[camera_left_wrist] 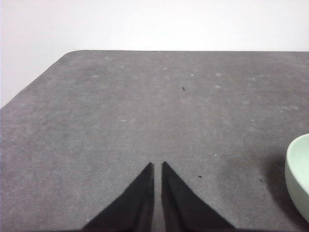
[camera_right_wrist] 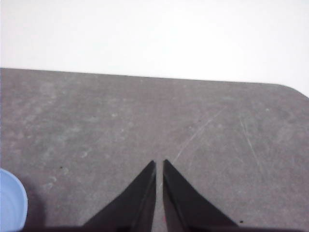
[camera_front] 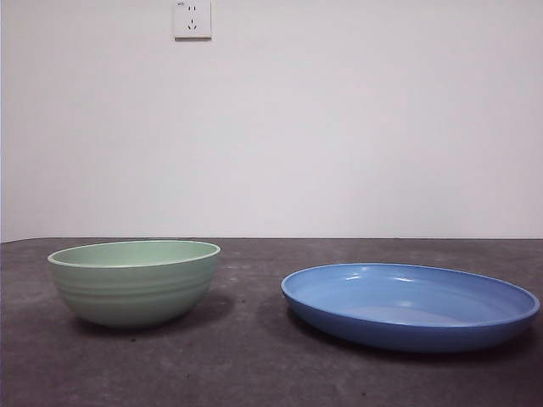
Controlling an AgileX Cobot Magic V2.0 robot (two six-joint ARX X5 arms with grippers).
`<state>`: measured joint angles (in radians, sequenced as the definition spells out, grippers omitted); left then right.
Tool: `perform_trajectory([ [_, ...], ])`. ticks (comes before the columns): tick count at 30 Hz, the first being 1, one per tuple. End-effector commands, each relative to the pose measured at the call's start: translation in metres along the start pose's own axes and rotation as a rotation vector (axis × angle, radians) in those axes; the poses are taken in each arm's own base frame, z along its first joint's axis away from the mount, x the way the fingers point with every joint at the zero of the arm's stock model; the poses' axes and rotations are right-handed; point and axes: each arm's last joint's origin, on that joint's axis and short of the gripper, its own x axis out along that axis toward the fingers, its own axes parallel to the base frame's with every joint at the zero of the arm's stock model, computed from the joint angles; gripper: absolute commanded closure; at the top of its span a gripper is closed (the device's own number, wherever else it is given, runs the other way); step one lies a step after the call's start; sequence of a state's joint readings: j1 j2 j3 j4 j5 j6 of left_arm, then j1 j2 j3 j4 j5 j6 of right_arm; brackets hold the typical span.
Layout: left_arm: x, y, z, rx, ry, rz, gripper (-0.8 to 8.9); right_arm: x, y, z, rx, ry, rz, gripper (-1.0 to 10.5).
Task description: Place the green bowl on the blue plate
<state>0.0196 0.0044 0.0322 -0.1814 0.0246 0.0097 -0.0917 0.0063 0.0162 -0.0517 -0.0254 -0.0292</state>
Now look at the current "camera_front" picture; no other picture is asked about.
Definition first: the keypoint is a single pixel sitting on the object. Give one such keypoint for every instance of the blue round plate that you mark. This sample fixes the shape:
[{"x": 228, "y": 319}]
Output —
[{"x": 407, "y": 335}]

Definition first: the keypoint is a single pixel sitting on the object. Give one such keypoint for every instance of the white wall socket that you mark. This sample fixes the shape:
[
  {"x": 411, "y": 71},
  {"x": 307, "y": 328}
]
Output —
[{"x": 193, "y": 25}]

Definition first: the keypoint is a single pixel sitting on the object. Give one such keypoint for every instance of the green ribbed bowl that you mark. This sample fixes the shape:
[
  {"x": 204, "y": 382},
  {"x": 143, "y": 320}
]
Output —
[{"x": 136, "y": 297}]

